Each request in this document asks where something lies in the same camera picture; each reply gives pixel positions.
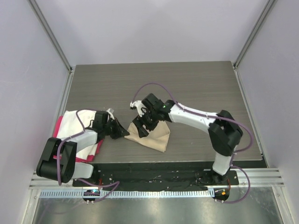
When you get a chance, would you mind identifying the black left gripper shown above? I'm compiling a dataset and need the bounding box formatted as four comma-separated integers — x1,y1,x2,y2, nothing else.
103,117,129,140

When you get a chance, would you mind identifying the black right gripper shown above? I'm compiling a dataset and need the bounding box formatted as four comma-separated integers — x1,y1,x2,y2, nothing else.
133,108,159,139

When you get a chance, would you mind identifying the beige cloth napkin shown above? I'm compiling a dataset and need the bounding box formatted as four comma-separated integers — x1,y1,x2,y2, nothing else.
124,121,171,153

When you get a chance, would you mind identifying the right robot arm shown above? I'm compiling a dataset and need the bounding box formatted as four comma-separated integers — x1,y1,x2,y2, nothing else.
130,93,243,184

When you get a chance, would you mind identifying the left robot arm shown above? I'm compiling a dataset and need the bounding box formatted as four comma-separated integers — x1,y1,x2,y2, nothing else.
36,109,129,186

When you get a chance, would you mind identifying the pink folded cloth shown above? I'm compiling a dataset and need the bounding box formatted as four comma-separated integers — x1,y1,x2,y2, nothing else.
52,116,103,162

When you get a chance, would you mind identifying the white folded cloth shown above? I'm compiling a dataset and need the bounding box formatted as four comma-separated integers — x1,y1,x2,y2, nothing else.
56,110,96,151

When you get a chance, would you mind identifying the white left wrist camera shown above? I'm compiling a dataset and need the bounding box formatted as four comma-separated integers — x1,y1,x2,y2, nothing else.
106,108,115,120

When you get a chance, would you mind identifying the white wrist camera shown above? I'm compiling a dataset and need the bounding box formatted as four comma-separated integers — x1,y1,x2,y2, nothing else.
106,108,115,120
130,100,148,117

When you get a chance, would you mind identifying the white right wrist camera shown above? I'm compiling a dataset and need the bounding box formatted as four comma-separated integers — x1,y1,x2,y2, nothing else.
130,100,148,117

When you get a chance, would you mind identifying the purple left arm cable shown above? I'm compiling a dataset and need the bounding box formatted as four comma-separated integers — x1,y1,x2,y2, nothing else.
57,109,121,203

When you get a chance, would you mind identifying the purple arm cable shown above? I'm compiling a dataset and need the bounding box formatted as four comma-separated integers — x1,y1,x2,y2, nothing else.
57,109,121,203
131,83,254,204

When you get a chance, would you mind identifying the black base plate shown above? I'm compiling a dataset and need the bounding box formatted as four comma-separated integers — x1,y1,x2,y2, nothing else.
73,161,239,192

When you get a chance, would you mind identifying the white slotted cable duct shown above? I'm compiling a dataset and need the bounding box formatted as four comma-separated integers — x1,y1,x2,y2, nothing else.
39,189,214,199

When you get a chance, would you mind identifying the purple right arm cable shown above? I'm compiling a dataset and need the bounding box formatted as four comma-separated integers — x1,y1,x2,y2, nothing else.
131,83,254,204

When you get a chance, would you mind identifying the aluminium frame post left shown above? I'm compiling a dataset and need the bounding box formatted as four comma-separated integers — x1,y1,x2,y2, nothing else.
28,0,72,73

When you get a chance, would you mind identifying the aluminium frame post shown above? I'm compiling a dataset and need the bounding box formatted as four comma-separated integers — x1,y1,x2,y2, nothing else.
28,0,72,73
233,0,277,70

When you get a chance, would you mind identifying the aluminium frame rail right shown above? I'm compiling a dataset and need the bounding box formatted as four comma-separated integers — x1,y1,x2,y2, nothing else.
233,65,285,187

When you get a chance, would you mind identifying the aluminium frame post right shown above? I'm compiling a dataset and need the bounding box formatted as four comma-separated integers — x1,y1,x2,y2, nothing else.
233,0,277,70

